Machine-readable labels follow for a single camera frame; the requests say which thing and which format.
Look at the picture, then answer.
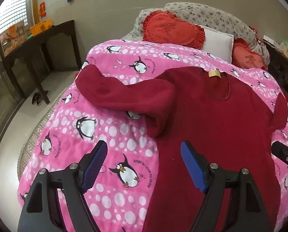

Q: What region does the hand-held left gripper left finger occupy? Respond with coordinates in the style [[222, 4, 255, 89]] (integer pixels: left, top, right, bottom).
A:
[[17, 140, 108, 232]]

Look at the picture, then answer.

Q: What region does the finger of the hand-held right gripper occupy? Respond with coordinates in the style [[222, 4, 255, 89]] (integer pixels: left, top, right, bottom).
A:
[[272, 140, 288, 186]]

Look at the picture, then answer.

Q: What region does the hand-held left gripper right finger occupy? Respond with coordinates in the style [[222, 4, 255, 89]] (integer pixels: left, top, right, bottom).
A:
[[180, 140, 274, 232]]

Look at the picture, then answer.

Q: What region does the dark red sweater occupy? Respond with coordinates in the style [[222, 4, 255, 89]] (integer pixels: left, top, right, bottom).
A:
[[76, 64, 288, 232]]

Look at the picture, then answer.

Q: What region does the pink penguin print blanket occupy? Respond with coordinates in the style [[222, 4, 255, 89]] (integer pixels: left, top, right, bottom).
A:
[[17, 39, 288, 232]]

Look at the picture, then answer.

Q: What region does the woven bed mat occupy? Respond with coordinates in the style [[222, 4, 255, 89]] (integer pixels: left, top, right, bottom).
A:
[[17, 87, 69, 174]]

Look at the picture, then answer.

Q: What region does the dark wooden headboard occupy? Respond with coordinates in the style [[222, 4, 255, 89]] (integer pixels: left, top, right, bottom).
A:
[[263, 35, 288, 97]]

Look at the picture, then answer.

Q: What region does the pair of dark slippers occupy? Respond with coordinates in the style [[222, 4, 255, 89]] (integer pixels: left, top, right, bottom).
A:
[[32, 90, 49, 105]]

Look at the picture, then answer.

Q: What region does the red heart pillow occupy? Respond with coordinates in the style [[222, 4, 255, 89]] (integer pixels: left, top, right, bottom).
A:
[[142, 10, 205, 49], [232, 38, 268, 71]]

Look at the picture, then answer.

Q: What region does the white pillow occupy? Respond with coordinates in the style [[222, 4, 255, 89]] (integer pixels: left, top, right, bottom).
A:
[[201, 25, 234, 64]]

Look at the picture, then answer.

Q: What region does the dark wooden table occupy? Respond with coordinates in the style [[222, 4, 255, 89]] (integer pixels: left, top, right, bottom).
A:
[[3, 20, 83, 105]]

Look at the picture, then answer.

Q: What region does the orange plastic basin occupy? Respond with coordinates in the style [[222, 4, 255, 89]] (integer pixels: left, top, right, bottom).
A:
[[29, 19, 54, 35]]

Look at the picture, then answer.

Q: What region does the orange cardboard box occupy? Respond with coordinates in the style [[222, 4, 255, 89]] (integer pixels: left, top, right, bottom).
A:
[[0, 24, 26, 54]]

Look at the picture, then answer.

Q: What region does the window with blinds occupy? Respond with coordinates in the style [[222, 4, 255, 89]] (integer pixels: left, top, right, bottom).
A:
[[0, 0, 28, 33]]

